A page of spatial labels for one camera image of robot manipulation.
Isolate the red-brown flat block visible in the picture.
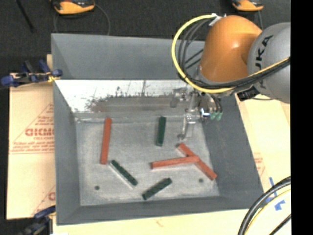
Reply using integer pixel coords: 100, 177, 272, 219
99, 117, 113, 165
150, 155, 200, 170
176, 142, 218, 181

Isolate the dark green flat block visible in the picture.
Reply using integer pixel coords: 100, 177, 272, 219
141, 177, 173, 201
110, 159, 138, 187
155, 116, 167, 147

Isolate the brown cardboard board, red print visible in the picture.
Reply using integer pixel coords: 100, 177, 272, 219
6, 54, 269, 220

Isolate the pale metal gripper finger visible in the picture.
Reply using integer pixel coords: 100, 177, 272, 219
186, 120, 197, 139
177, 114, 191, 141

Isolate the grey metal bin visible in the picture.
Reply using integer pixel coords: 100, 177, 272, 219
50, 33, 265, 225

